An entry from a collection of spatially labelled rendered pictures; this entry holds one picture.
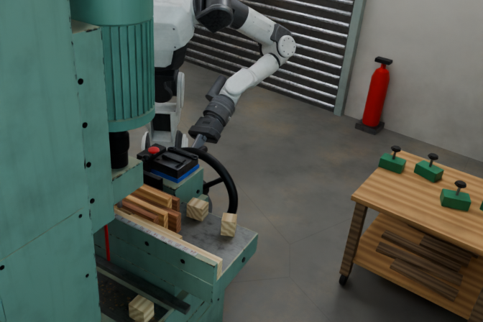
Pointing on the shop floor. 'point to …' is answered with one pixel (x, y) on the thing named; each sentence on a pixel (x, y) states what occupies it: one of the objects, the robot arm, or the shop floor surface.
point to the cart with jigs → (421, 231)
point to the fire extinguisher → (375, 99)
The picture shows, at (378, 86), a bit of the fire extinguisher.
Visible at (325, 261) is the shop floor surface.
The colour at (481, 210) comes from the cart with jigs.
